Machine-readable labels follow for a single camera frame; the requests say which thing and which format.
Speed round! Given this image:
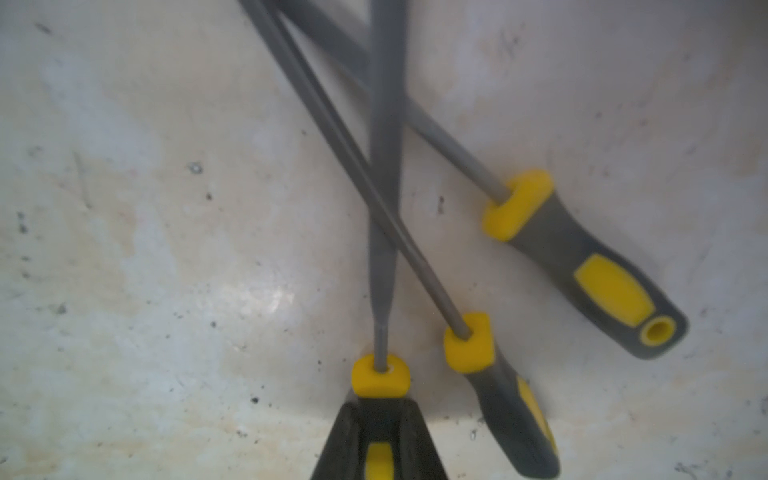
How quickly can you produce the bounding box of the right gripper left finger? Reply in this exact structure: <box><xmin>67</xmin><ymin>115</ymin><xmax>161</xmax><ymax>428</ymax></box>
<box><xmin>310</xmin><ymin>400</ymin><xmax>363</xmax><ymax>480</ymax></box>

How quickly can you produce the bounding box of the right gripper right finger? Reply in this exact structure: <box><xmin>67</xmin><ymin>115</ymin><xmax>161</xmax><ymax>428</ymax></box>
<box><xmin>398</xmin><ymin>399</ymin><xmax>448</xmax><ymax>480</ymax></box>

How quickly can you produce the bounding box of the file tool yellow handle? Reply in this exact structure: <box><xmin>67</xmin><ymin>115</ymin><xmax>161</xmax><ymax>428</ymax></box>
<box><xmin>270</xmin><ymin>1</ymin><xmax>689</xmax><ymax>359</ymax></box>
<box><xmin>243</xmin><ymin>1</ymin><xmax>561</xmax><ymax>479</ymax></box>
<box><xmin>352</xmin><ymin>1</ymin><xmax>409</xmax><ymax>479</ymax></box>

